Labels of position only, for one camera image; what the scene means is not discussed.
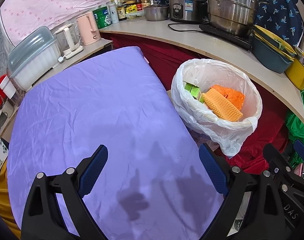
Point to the pink electric kettle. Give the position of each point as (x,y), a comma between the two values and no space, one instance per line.
(88,30)

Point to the yellow plastic pot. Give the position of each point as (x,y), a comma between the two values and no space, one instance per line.
(298,75)

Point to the dark soy sauce bottle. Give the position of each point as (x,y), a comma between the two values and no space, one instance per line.
(121,12)

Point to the long green carton box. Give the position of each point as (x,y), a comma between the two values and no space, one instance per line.
(193,91)

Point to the white thermos bottle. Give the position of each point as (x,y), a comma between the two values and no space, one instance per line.
(113,13)

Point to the purple tablecloth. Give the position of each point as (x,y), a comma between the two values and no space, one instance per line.
(92,110)

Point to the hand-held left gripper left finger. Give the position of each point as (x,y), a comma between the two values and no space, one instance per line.
(94,170)

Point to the orange snack wrapper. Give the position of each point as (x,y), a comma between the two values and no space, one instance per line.
(232,95)

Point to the white glass electric kettle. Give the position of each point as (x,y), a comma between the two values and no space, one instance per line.
(67,40)

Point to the yellow seasoning packet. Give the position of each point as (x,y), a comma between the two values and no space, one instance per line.
(131,9)

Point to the white dish box grey lid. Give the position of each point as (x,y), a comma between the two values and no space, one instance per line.
(34,60)

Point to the dark red cloth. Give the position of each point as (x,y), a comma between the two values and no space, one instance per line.
(162,57)

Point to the large steel steamer pot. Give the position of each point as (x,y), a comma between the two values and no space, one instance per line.
(232,10)

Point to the bin with white plastic liner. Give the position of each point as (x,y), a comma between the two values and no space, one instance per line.
(192,120)

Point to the green tin can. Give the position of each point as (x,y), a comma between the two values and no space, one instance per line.
(100,17)

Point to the steel rice cooker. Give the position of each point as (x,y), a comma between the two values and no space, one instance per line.
(185,7)

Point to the orange foam fruit net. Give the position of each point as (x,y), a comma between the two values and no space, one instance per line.
(222,107)

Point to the white power plug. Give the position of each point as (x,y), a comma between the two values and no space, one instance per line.
(61,59)

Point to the curved wooden counter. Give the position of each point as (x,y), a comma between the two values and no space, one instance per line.
(167,35)

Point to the green plastic bag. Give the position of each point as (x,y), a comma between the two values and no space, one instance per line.
(299,125)

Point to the yellow oil bottle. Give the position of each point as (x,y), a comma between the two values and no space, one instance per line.
(145,2)

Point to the clear food container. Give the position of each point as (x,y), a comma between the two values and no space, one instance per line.
(134,17)

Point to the yellow cloth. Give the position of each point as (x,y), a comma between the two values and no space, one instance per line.
(2,197)

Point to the small steel pot with lid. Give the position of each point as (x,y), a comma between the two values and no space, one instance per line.
(155,12)

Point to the pink dotted cloth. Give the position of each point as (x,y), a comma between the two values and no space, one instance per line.
(54,2)

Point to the white lidded blender jar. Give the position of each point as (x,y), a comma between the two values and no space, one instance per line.
(10,88)

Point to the black induction cooktop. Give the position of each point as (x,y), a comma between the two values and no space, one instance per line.
(227,37)

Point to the navy floral cloth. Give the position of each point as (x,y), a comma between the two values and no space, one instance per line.
(279,7)

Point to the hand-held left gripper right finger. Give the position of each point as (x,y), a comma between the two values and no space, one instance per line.
(213,170)

